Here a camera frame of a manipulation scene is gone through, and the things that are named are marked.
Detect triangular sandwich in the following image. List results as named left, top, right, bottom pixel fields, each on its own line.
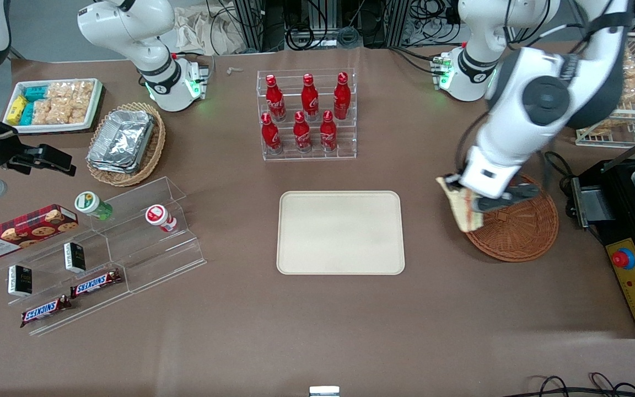
left=435, top=177, right=487, bottom=234

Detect white snack tray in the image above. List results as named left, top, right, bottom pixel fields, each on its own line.
left=1, top=78, right=104, bottom=135

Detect brown wicker basket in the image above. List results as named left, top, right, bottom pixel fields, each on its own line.
left=463, top=173, right=560, bottom=263

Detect light wicker basket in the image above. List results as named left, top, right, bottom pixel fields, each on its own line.
left=85, top=101, right=167, bottom=187

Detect beige plastic tray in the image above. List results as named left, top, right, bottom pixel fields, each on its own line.
left=276, top=190, right=406, bottom=276

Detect rice cracker bag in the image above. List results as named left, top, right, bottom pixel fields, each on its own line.
left=69, top=81, right=95, bottom=125
left=46, top=82, right=74, bottom=103
left=31, top=98, right=73, bottom=126

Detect green bottle white cap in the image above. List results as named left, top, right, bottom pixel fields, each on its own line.
left=74, top=191, right=114, bottom=221

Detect yellow snack packet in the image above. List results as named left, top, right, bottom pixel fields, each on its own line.
left=7, top=95, right=28, bottom=125

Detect stack of foil trays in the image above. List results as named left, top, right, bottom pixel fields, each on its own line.
left=87, top=109, right=155, bottom=174

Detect red tartan cookie box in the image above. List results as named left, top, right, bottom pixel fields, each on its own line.
left=0, top=203, right=80, bottom=261

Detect small black box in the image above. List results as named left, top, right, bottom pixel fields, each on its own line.
left=63, top=242, right=87, bottom=274
left=7, top=265, right=33, bottom=298

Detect clear acrylic bottle rack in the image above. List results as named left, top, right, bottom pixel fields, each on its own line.
left=256, top=68, right=358, bottom=162

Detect red bottle white cap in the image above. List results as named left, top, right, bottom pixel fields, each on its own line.
left=145, top=204, right=178, bottom=234

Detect Snickers chocolate bar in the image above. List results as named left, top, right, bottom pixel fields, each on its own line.
left=70, top=269, right=123, bottom=299
left=19, top=295, right=73, bottom=329

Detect red cola bottle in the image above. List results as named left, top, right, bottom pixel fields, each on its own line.
left=293, top=111, right=313, bottom=153
left=332, top=72, right=352, bottom=121
left=260, top=112, right=283, bottom=154
left=300, top=73, right=320, bottom=121
left=319, top=110, right=338, bottom=152
left=265, top=74, right=287, bottom=122

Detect clear acrylic stepped shelf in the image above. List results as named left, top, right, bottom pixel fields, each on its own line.
left=0, top=176, right=208, bottom=337

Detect black machine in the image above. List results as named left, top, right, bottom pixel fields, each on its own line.
left=571, top=124, right=635, bottom=339

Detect crumpled beige cloth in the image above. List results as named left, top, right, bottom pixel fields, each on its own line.
left=173, top=4, right=247, bottom=56

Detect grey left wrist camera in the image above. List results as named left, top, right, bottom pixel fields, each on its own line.
left=474, top=183, right=542, bottom=213

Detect black table cable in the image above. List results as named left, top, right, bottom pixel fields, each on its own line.
left=543, top=151, right=576, bottom=192

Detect black cable bundle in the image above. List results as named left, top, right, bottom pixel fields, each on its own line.
left=388, top=45, right=443, bottom=76

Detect aluminium frame post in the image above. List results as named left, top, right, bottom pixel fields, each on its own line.
left=388, top=0, right=413, bottom=48
left=234, top=0, right=266, bottom=53

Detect black floor cables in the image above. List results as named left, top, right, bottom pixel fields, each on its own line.
left=515, top=373, right=635, bottom=397

